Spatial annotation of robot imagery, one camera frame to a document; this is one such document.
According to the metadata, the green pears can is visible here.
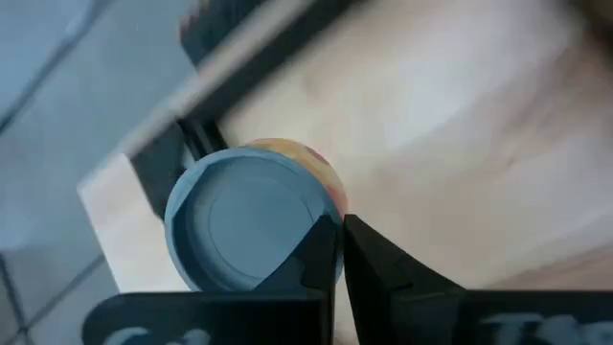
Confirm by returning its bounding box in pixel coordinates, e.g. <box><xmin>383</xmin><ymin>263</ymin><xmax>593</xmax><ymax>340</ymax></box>
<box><xmin>163</xmin><ymin>137</ymin><xmax>349</xmax><ymax>293</ymax></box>

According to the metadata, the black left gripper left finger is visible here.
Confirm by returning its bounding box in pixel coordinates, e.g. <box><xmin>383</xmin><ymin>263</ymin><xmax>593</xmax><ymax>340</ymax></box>
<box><xmin>80</xmin><ymin>214</ymin><xmax>342</xmax><ymax>345</ymax></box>

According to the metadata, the black metal table frame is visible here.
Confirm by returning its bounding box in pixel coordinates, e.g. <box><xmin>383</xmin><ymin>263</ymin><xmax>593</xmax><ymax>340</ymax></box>
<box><xmin>128</xmin><ymin>0</ymin><xmax>365</xmax><ymax>221</ymax></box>

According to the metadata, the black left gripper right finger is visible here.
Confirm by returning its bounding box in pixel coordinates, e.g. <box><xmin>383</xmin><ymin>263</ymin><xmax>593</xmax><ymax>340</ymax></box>
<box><xmin>342</xmin><ymin>213</ymin><xmax>613</xmax><ymax>345</ymax></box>

